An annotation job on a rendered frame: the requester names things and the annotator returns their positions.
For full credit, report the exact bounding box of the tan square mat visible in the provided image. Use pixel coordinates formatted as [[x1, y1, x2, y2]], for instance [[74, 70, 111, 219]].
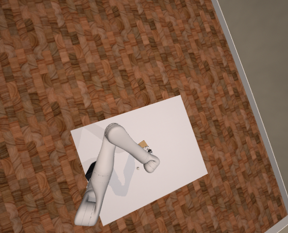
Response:
[[138, 140, 148, 148]]

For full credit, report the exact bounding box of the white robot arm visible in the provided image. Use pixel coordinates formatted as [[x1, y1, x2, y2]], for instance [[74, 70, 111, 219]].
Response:
[[74, 123, 160, 226]]

